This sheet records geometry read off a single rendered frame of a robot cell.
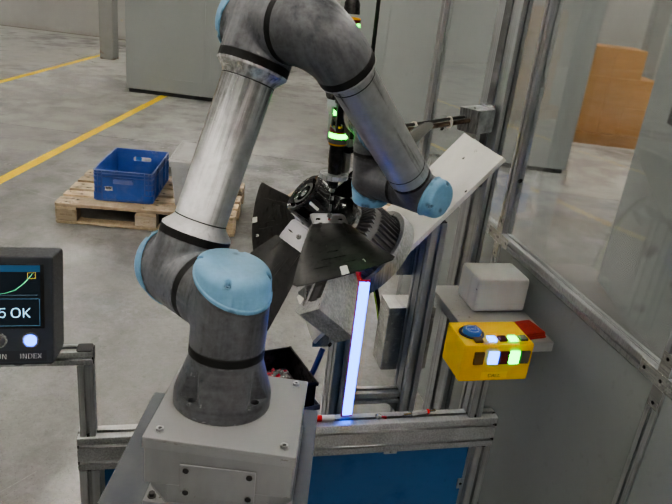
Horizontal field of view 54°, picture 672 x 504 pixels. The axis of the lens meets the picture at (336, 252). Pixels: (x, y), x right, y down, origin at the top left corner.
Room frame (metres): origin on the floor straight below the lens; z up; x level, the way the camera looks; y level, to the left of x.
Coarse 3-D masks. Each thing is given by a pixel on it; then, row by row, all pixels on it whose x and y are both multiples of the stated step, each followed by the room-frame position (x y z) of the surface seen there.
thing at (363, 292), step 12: (360, 288) 1.20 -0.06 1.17; (360, 300) 1.20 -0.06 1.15; (360, 312) 1.20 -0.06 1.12; (360, 324) 1.20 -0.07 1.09; (360, 336) 1.20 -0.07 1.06; (360, 348) 1.20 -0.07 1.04; (348, 372) 1.20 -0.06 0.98; (348, 384) 1.20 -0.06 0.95; (348, 396) 1.20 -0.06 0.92; (348, 408) 1.20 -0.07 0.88
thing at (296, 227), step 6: (294, 222) 1.61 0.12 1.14; (288, 228) 1.60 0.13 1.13; (294, 228) 1.60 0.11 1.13; (300, 228) 1.60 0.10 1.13; (306, 228) 1.60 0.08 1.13; (282, 234) 1.59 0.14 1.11; (288, 234) 1.59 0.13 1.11; (294, 234) 1.59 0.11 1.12; (300, 234) 1.59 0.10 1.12; (306, 234) 1.59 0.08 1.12; (288, 240) 1.58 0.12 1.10; (294, 240) 1.58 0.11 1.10; (300, 240) 1.58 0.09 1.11; (294, 246) 1.57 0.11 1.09; (300, 246) 1.57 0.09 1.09
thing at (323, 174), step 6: (348, 138) 1.55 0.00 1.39; (348, 144) 1.55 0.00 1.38; (348, 150) 1.54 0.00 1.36; (348, 156) 1.55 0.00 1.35; (348, 162) 1.55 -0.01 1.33; (342, 168) 1.55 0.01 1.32; (348, 168) 1.56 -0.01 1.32; (324, 174) 1.52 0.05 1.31; (330, 174) 1.52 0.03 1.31; (342, 174) 1.53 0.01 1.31; (348, 174) 1.54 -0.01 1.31; (330, 180) 1.50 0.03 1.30; (336, 180) 1.51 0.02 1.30; (342, 180) 1.51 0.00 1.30
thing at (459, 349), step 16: (448, 336) 1.28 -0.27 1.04; (464, 336) 1.23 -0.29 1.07; (480, 336) 1.24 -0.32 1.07; (496, 336) 1.25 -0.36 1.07; (448, 352) 1.26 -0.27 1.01; (464, 352) 1.20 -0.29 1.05; (464, 368) 1.20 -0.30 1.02; (480, 368) 1.21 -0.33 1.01; (496, 368) 1.22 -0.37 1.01; (512, 368) 1.23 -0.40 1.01
